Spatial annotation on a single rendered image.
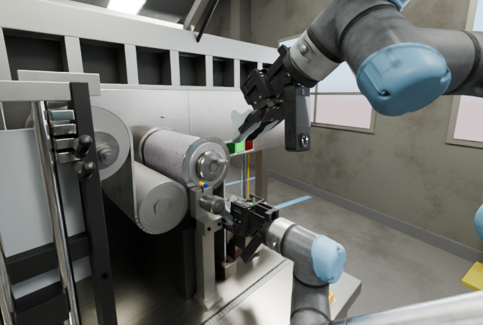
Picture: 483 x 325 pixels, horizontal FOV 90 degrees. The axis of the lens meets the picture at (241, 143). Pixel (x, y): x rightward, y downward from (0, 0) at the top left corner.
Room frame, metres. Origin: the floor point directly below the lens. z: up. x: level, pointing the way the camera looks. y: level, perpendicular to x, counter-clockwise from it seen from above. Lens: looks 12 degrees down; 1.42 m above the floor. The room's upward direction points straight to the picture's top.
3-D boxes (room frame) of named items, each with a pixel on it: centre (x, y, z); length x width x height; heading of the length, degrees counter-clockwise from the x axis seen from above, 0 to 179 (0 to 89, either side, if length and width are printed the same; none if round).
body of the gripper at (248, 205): (0.55, -0.03, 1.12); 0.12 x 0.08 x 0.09; 44
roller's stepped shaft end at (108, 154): (0.36, 0.21, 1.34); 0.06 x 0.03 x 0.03; 44
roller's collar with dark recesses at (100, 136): (0.40, 0.25, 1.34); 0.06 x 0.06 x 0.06; 44
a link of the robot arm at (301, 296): (0.42, -0.14, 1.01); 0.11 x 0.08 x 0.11; 166
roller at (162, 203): (0.60, 0.26, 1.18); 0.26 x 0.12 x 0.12; 44
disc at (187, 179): (0.59, 0.09, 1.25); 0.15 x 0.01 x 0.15; 134
